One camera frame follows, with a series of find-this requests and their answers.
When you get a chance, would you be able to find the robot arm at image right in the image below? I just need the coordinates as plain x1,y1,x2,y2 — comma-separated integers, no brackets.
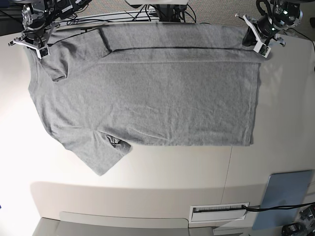
235,0,305,58

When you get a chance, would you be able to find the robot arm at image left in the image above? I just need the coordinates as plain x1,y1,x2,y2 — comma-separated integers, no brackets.
8,0,60,59

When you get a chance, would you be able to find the white cable grommet slot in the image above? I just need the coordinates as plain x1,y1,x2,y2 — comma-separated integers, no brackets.
189,202,250,223

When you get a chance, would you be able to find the blue-grey flat panel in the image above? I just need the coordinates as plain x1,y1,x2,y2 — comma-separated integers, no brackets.
252,170,314,231

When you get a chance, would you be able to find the black central stand with cables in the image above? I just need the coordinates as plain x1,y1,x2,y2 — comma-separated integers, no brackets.
135,3,197,23

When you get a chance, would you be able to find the black cable on table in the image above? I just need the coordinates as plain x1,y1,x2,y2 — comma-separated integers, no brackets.
242,203,315,212

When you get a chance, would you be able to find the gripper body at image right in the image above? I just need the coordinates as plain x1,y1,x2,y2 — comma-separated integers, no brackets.
235,13,285,58

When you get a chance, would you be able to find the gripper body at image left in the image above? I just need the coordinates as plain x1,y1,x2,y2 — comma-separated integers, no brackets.
8,22,60,59

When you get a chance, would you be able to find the black box with white label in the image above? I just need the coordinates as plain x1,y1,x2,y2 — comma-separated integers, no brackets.
56,0,73,19

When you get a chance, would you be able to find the black device bottom right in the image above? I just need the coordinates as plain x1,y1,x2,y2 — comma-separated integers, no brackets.
281,222,307,236

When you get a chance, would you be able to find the grey T-shirt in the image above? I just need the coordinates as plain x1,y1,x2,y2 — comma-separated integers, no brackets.
25,23,263,176

